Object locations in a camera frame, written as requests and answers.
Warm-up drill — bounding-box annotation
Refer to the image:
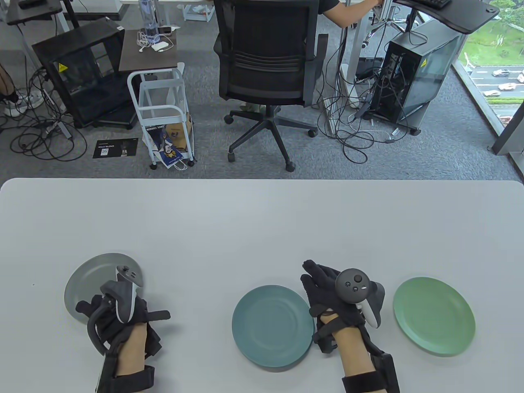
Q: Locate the person's right hand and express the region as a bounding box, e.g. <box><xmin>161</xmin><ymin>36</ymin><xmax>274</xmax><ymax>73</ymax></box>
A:
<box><xmin>300</xmin><ymin>260</ymin><xmax>367</xmax><ymax>329</ymax></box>

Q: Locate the person's left hand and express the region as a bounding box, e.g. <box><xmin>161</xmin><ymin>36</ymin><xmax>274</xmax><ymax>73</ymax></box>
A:
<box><xmin>75</xmin><ymin>293</ymin><xmax>171</xmax><ymax>361</ymax></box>

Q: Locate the grey plate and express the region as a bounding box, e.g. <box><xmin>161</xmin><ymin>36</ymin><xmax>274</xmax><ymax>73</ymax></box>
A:
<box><xmin>64</xmin><ymin>253</ymin><xmax>144</xmax><ymax>324</ymax></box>

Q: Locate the teal plate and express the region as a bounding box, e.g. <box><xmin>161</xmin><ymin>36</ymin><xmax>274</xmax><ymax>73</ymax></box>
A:
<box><xmin>232</xmin><ymin>285</ymin><xmax>315</xmax><ymax>372</ymax></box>

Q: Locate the green plate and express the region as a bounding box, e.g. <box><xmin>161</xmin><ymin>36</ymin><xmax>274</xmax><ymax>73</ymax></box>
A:
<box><xmin>393</xmin><ymin>277</ymin><xmax>476</xmax><ymax>357</ymax></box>

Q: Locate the person's right forearm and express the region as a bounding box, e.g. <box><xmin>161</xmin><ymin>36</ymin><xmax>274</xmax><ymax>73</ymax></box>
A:
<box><xmin>332</xmin><ymin>325</ymin><xmax>387</xmax><ymax>393</ymax></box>

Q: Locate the person's left forearm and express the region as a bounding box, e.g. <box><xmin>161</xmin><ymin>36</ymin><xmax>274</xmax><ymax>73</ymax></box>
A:
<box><xmin>115</xmin><ymin>323</ymin><xmax>154</xmax><ymax>377</ymax></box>

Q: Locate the black forearm electronics box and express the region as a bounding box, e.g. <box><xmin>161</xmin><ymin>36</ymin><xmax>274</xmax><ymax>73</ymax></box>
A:
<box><xmin>96</xmin><ymin>352</ymin><xmax>119</xmax><ymax>393</ymax></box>
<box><xmin>370</xmin><ymin>350</ymin><xmax>401</xmax><ymax>393</ymax></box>

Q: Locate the grey tracking controller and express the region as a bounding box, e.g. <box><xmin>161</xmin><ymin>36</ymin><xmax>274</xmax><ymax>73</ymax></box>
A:
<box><xmin>87</xmin><ymin>265</ymin><xmax>145</xmax><ymax>356</ymax></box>
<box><xmin>336</xmin><ymin>268</ymin><xmax>386</xmax><ymax>329</ymax></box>

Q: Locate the black leaflet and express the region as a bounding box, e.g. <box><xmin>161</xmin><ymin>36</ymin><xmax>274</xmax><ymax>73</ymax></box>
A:
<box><xmin>93</xmin><ymin>138</ymin><xmax>139</xmax><ymax>160</ymax></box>

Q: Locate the blue printed bag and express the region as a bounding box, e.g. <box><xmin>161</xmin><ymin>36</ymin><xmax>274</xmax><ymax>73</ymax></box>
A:
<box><xmin>145</xmin><ymin>123</ymin><xmax>188</xmax><ymax>169</ymax></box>

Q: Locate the brown paper bag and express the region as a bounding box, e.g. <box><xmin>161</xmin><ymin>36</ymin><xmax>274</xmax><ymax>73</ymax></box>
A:
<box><xmin>165</xmin><ymin>116</ymin><xmax>193</xmax><ymax>153</ymax></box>

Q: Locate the grey power strip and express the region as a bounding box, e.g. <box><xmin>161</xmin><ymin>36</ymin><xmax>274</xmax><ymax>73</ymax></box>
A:
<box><xmin>44</xmin><ymin>121</ymin><xmax>73</xmax><ymax>140</ymax></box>

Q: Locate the white rolling cart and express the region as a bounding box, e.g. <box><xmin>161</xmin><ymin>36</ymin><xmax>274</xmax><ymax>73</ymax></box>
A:
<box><xmin>126</xmin><ymin>68</ymin><xmax>196</xmax><ymax>170</ymax></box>

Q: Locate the black glass computer case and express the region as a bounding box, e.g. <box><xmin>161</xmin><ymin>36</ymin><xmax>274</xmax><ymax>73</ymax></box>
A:
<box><xmin>32</xmin><ymin>18</ymin><xmax>138</xmax><ymax>130</ymax></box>

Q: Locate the black computer tower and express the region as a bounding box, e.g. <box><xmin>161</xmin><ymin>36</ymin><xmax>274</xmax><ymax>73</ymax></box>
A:
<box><xmin>370</xmin><ymin>20</ymin><xmax>468</xmax><ymax>136</ymax></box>

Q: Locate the black office chair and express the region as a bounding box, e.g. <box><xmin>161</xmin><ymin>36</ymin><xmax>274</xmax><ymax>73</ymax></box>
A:
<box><xmin>213</xmin><ymin>0</ymin><xmax>329</xmax><ymax>172</ymax></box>

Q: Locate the brown side table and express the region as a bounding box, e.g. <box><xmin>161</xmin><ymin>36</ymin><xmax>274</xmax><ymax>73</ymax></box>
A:
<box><xmin>118</xmin><ymin>28</ymin><xmax>185</xmax><ymax>74</ymax></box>

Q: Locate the clear water bottle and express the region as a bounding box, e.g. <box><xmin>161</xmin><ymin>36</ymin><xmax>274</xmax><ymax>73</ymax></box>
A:
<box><xmin>138</xmin><ymin>0</ymin><xmax>160</xmax><ymax>44</ymax></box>

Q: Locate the black curved desk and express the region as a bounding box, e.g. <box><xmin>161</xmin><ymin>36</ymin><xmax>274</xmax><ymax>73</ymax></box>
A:
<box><xmin>392</xmin><ymin>0</ymin><xmax>501</xmax><ymax>35</ymax></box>

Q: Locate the black rectangular desk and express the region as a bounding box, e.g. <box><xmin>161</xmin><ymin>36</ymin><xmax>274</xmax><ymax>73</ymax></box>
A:
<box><xmin>6</xmin><ymin>0</ymin><xmax>65</xmax><ymax>26</ymax></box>

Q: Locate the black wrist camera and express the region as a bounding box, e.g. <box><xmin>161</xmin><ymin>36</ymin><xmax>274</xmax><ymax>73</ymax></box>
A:
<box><xmin>312</xmin><ymin>317</ymin><xmax>340</xmax><ymax>355</ymax></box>

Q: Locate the black forearm strap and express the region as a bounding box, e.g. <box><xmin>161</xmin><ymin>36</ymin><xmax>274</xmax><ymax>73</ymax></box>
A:
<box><xmin>342</xmin><ymin>368</ymin><xmax>389</xmax><ymax>393</ymax></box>
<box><xmin>100</xmin><ymin>366</ymin><xmax>156</xmax><ymax>393</ymax></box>

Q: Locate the tangle of black cables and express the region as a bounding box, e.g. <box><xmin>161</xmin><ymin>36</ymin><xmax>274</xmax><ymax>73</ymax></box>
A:
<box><xmin>317</xmin><ymin>8</ymin><xmax>410</xmax><ymax>164</ymax></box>
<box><xmin>0</xmin><ymin>49</ymin><xmax>88</xmax><ymax>162</ymax></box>

